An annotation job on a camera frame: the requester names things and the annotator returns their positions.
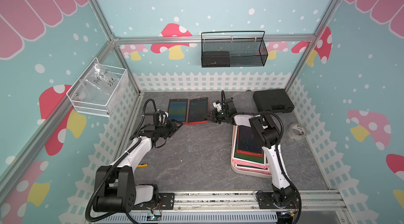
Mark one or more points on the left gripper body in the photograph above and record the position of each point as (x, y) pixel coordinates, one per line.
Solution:
(166, 130)

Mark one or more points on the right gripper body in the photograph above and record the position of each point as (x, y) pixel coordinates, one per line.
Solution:
(217, 117)

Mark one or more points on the red writing tablet top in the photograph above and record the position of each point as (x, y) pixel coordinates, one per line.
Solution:
(178, 110)

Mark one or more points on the red writing tablet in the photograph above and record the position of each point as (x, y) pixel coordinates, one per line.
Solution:
(197, 110)
(246, 143)
(178, 110)

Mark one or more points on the white plastic storage box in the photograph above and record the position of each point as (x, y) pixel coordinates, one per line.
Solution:
(243, 120)

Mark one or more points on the pink writing tablet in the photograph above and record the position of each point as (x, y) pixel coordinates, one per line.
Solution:
(265, 171)
(241, 159)

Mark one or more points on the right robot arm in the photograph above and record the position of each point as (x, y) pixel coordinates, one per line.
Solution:
(267, 130)

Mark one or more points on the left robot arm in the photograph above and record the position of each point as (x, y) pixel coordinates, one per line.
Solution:
(115, 190)

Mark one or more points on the black box in basket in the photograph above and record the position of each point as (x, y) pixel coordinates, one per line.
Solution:
(215, 59)

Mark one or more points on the black plastic tool case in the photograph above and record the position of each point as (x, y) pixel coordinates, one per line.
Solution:
(274, 100)

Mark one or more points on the clear tape roll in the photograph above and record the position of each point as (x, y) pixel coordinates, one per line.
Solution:
(297, 131)

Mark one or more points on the clear plastic bag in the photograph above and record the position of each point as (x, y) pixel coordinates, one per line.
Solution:
(100, 79)

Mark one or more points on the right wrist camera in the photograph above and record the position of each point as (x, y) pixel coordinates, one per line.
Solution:
(217, 105)

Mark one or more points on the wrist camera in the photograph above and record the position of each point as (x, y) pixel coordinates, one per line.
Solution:
(217, 105)
(162, 117)

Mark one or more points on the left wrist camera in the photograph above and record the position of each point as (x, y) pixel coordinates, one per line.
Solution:
(162, 117)

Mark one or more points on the black mesh wall basket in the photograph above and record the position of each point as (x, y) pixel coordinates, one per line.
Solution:
(246, 47)

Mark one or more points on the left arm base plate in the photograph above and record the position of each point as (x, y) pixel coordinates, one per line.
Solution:
(166, 203)

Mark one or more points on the white wire wall basket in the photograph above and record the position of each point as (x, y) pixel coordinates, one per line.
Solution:
(94, 103)

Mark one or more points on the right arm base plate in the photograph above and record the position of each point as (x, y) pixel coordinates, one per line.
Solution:
(265, 199)

